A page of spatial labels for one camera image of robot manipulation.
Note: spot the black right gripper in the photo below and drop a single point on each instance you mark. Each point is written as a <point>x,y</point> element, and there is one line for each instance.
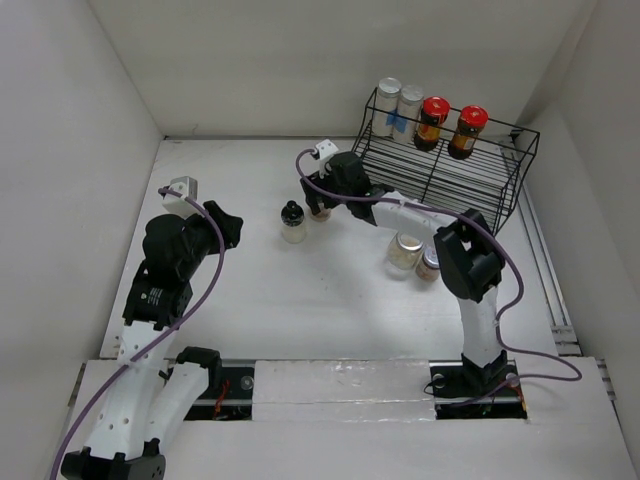
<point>315,180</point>

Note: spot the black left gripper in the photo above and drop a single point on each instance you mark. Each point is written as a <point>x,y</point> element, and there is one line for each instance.
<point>229,223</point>

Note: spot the black-capped brown spice bottle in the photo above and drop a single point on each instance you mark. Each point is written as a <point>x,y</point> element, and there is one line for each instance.
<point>322,216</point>

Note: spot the black-capped white powder bottle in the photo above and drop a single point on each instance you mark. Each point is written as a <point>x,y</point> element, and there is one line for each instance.
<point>293,222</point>

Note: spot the silver-capped blue-label shaker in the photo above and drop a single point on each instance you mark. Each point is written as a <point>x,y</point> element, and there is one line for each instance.
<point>407,113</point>
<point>385,106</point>

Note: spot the red-capped dark sauce bottle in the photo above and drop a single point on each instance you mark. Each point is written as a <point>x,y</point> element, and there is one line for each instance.
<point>433,115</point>

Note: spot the red-lid brown sauce jar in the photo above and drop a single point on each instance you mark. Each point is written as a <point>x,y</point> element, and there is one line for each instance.
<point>471,122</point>

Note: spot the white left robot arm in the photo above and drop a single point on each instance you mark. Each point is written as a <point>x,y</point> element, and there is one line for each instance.
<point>126,427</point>

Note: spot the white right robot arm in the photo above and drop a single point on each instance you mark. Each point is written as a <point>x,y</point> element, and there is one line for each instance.
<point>470,259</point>

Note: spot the open clear glass jar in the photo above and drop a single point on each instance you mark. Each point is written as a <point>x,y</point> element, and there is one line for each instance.
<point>402,255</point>

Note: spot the white-lid spice jar front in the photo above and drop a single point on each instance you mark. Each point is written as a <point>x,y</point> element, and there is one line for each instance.
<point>427,267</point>

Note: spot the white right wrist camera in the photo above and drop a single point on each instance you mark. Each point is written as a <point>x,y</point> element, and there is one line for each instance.
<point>326,152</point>

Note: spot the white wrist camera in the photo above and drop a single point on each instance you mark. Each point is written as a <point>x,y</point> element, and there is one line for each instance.
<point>185,187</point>
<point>326,152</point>

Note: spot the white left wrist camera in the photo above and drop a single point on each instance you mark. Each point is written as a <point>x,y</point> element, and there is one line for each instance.
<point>185,187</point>

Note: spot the black wire shelf rack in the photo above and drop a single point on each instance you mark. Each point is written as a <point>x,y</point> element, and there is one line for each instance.
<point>490,180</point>

